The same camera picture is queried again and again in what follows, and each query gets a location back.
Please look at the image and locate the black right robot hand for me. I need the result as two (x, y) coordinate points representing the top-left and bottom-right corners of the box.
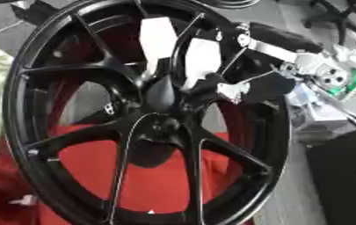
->
(185, 21), (325, 105)

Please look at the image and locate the black spoked wheel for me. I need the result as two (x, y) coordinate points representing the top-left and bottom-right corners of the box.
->
(0, 0), (294, 225)

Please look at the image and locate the black round tyre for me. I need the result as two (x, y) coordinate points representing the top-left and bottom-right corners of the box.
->
(203, 0), (263, 10)

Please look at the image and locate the black office chair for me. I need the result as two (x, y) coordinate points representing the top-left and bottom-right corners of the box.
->
(302, 0), (356, 47)

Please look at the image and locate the black box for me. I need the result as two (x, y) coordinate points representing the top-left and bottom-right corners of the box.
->
(303, 127), (356, 225)

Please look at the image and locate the small silver metal part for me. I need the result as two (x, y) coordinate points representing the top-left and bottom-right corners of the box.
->
(6, 194), (40, 207)

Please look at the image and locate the white cable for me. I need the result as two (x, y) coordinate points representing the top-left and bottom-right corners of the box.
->
(0, 19), (25, 40)

